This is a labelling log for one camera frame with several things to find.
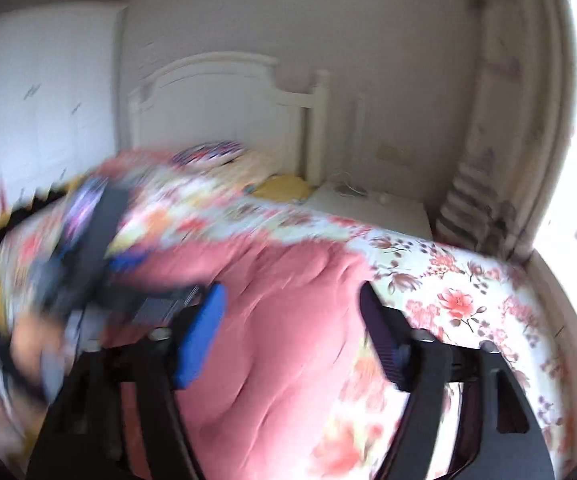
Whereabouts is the printed curtain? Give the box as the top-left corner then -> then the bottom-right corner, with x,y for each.
436,0 -> 577,267

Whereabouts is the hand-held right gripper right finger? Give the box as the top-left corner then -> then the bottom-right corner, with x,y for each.
359,282 -> 555,480

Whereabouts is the peach pillow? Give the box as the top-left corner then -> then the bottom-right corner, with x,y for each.
218,150 -> 285,187

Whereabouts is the white bed headboard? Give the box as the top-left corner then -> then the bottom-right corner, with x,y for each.
128,52 -> 332,184

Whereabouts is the floral blanket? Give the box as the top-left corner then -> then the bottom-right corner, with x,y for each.
0,149 -> 569,480

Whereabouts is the patterned pillow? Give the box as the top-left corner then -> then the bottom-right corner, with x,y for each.
171,141 -> 247,167

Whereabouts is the white nightstand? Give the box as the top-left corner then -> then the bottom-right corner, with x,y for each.
303,182 -> 435,242

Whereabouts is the yellow pillow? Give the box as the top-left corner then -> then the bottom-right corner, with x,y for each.
251,175 -> 315,204

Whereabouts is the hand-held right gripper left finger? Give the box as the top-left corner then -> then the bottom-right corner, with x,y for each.
26,282 -> 227,480

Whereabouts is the person's left hand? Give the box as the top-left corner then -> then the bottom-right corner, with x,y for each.
0,310 -> 72,406

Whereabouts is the white cable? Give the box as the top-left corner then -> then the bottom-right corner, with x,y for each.
333,170 -> 370,197

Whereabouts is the white wardrobe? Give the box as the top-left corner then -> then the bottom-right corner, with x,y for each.
0,4 -> 130,222

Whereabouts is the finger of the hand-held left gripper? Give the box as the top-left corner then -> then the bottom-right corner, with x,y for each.
107,247 -> 150,275

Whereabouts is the pink quilted comforter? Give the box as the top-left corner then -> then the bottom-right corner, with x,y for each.
93,232 -> 405,480

